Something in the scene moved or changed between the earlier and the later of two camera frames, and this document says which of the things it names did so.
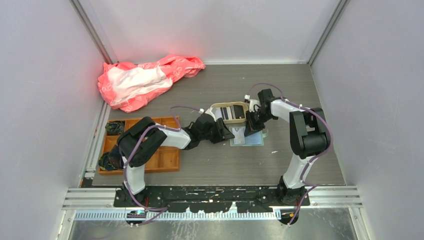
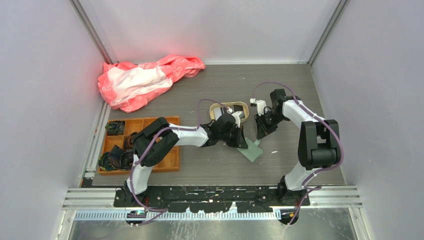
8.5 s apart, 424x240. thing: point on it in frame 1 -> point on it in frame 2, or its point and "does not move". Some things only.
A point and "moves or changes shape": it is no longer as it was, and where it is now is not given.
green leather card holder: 255,139 moves or changes shape
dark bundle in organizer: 114,128 does not move
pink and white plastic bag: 128,86 does not move
